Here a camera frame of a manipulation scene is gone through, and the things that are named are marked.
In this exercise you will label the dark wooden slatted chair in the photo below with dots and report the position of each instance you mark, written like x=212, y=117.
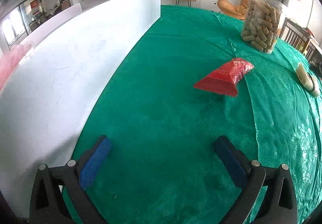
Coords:
x=294, y=35

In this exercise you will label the white partition board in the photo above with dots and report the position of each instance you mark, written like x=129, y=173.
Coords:
x=63, y=75

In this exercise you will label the red window sign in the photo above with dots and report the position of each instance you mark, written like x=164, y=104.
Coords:
x=34, y=4

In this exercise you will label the clear snack jar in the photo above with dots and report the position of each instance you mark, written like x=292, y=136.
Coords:
x=261, y=25

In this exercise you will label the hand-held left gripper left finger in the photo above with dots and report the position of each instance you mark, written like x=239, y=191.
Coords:
x=94, y=162

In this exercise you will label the white television cabinet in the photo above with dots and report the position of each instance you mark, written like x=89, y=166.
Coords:
x=206, y=1

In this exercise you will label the wooden dining chair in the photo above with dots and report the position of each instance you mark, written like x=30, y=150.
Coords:
x=65, y=4

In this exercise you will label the glass balcony door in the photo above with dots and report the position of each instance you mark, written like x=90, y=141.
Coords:
x=15, y=25

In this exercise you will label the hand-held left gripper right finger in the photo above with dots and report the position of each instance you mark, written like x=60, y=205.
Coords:
x=230, y=161

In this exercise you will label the orange lounge chair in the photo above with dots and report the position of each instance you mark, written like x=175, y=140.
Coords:
x=231, y=7

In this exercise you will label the cream plastic object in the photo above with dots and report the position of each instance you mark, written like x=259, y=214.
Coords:
x=305, y=78

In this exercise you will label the green tablecloth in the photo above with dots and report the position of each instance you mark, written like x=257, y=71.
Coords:
x=176, y=113

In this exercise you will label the pink mesh bath pouf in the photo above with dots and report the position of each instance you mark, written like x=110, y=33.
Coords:
x=10, y=63

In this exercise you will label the red foil packet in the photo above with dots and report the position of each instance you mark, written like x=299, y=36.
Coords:
x=224, y=78

